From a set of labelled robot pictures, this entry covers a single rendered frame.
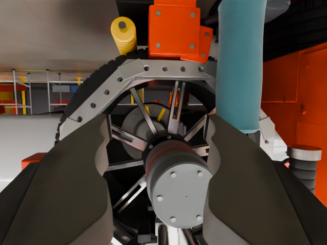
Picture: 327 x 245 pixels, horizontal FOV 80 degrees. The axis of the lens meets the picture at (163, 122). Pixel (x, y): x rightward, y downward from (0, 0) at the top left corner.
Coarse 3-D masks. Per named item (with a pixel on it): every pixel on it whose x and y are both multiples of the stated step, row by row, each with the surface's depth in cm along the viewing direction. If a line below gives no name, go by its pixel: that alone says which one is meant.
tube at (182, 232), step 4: (180, 228) 50; (184, 228) 48; (188, 228) 48; (180, 232) 50; (184, 232) 47; (188, 232) 47; (192, 232) 47; (180, 236) 51; (184, 236) 46; (188, 236) 45; (192, 236) 45; (180, 240) 51; (184, 240) 46; (188, 240) 44; (192, 240) 44; (196, 240) 44; (180, 244) 52; (184, 244) 52; (188, 244) 44; (192, 244) 43; (196, 244) 43
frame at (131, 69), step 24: (120, 72) 46; (144, 72) 47; (168, 72) 47; (192, 72) 48; (216, 72) 48; (96, 96) 46; (72, 120) 46; (264, 120) 51; (264, 144) 52; (120, 240) 51
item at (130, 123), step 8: (152, 104) 103; (136, 112) 102; (152, 112) 103; (160, 112) 104; (168, 112) 104; (128, 120) 102; (136, 120) 103; (144, 120) 103; (152, 120) 103; (160, 120) 104; (128, 128) 103; (136, 128) 103; (144, 128) 99; (160, 128) 100; (144, 136) 99; (168, 136) 105; (128, 152) 104; (136, 152) 104
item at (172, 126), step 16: (144, 80) 55; (160, 80) 59; (176, 80) 58; (192, 80) 57; (176, 96) 59; (208, 96) 65; (144, 112) 58; (176, 112) 60; (208, 112) 61; (112, 128) 57; (176, 128) 60; (192, 128) 61; (128, 144) 59; (144, 144) 59; (128, 160) 60; (144, 160) 60; (112, 176) 79; (144, 176) 60; (112, 192) 69; (128, 192) 60; (112, 208) 60; (128, 208) 69; (144, 208) 73; (128, 224) 60
